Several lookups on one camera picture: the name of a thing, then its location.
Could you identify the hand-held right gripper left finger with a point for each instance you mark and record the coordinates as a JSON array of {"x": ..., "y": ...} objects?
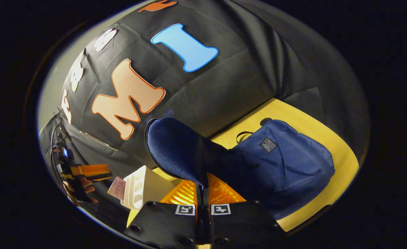
[{"x": 169, "y": 224}]

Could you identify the blue schoolbag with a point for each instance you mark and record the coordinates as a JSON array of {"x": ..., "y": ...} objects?
[{"x": 286, "y": 166}]

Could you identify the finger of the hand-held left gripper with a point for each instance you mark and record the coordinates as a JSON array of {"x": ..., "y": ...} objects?
[{"x": 93, "y": 171}]

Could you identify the white bookshelf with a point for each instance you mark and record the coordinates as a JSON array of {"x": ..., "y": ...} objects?
[{"x": 148, "y": 186}]

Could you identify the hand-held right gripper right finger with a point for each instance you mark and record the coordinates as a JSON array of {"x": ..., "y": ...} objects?
[{"x": 241, "y": 224}]

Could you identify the pink cover book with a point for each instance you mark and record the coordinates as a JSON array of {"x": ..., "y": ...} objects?
[{"x": 117, "y": 188}]

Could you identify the black backdrop cloth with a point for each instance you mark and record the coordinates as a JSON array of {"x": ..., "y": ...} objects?
[{"x": 241, "y": 79}]

